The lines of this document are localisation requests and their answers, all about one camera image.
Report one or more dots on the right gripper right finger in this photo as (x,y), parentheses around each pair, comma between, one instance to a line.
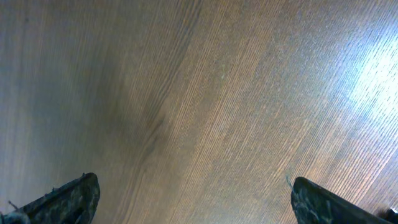
(312,204)

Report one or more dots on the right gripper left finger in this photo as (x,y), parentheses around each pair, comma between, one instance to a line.
(74,202)

